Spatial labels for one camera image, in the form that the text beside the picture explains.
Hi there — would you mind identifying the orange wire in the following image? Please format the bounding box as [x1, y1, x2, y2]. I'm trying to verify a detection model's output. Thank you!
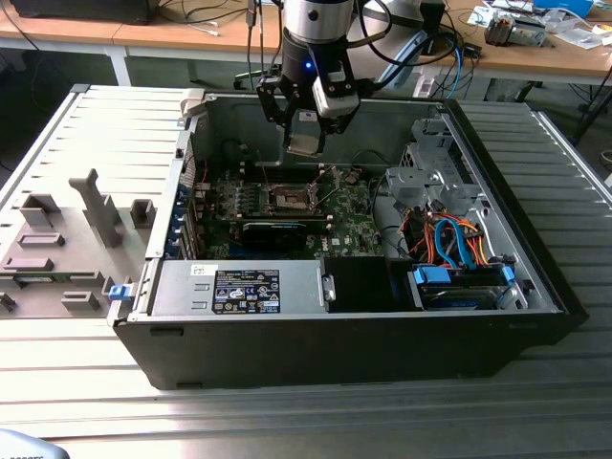
[404, 217, 434, 257]
[456, 218, 492, 268]

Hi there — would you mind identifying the silver CPU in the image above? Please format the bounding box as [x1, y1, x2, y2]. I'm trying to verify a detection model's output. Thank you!
[284, 128, 322, 158]

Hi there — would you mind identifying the black PC case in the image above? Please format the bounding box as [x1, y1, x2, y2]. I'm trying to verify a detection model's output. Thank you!
[108, 89, 589, 391]

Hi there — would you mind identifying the graphics card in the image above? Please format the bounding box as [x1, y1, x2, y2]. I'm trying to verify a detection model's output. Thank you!
[240, 219, 310, 252]

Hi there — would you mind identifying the wire locking lever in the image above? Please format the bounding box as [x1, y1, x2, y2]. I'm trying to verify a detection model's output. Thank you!
[317, 183, 342, 208]
[255, 149, 270, 188]

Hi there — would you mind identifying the blue wire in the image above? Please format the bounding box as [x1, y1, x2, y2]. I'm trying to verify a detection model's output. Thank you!
[447, 217, 474, 273]
[431, 217, 455, 272]

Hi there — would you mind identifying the grey parts rack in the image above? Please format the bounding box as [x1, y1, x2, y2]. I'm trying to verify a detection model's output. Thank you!
[0, 166, 160, 320]

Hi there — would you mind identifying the green motherboard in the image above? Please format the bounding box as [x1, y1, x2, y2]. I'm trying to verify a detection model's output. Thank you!
[189, 164, 389, 262]

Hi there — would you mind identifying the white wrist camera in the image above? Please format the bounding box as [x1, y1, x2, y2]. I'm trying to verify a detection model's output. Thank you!
[311, 60, 361, 119]

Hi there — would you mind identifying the silver drive cage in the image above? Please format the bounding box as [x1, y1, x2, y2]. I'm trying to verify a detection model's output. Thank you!
[384, 117, 493, 221]

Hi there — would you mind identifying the silver power supply unit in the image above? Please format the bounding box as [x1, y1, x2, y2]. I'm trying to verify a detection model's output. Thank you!
[146, 260, 332, 317]

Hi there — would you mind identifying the blue box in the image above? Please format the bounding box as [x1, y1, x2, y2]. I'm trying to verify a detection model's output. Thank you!
[533, 0, 595, 14]

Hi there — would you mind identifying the silver CPU cooler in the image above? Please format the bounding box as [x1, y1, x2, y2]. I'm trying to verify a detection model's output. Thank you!
[484, 11, 549, 49]

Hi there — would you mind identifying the black equipment box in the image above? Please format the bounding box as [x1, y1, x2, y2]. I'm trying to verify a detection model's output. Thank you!
[9, 0, 157, 26]

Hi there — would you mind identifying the grey rounded object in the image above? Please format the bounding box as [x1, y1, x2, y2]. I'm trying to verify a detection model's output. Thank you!
[0, 428, 66, 459]

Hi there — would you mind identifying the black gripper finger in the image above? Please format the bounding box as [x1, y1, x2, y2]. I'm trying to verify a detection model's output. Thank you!
[316, 112, 361, 154]
[256, 75, 298, 152]

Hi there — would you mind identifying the hard disk in blue carrier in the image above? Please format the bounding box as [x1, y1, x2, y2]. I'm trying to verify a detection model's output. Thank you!
[406, 265, 520, 313]

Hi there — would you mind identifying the wooden desk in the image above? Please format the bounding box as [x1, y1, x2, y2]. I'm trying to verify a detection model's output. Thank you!
[0, 0, 297, 88]
[410, 0, 612, 77]

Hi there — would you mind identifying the clear plastic bag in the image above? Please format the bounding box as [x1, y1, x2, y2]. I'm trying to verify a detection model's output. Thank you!
[549, 16, 604, 50]

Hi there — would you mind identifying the CPU socket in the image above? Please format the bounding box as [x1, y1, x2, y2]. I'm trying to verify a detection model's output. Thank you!
[263, 182, 320, 216]

